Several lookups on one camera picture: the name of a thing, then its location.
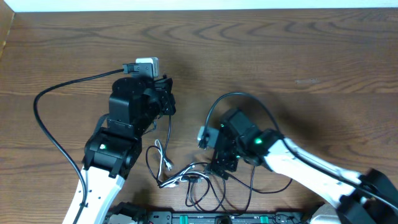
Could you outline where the white USB cable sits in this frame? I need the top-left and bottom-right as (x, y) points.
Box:
(154, 138), (210, 189)

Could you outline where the black braided USB cable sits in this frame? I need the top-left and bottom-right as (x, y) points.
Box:
(145, 114), (229, 215)

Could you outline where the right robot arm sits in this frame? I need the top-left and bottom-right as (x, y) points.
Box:
(198, 109), (397, 223)

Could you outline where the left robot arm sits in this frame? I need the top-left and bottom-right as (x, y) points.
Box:
(63, 75), (176, 223)

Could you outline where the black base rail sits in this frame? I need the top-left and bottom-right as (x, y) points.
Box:
(103, 202), (312, 224)

